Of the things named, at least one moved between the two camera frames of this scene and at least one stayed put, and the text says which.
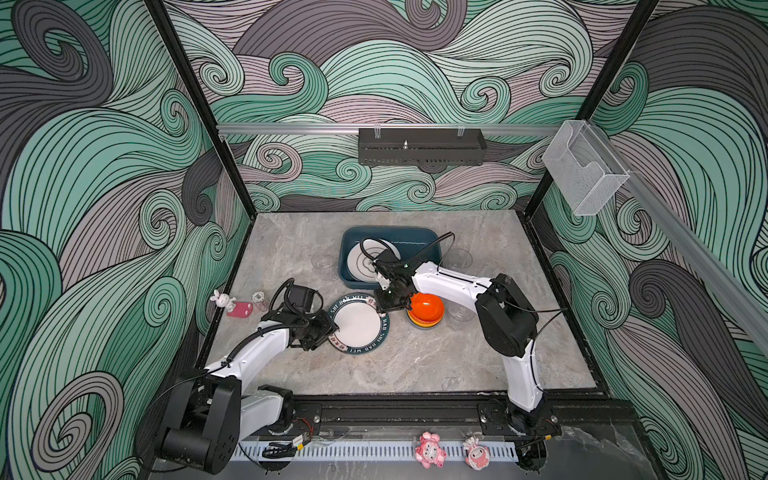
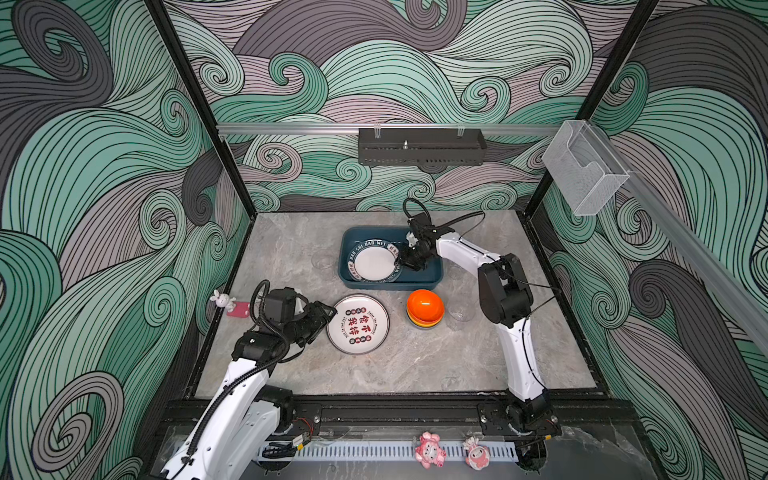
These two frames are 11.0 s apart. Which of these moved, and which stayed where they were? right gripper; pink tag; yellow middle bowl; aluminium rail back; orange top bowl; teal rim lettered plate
Moved: right gripper; teal rim lettered plate
Stayed: aluminium rail back; pink tag; orange top bowl; yellow middle bowl
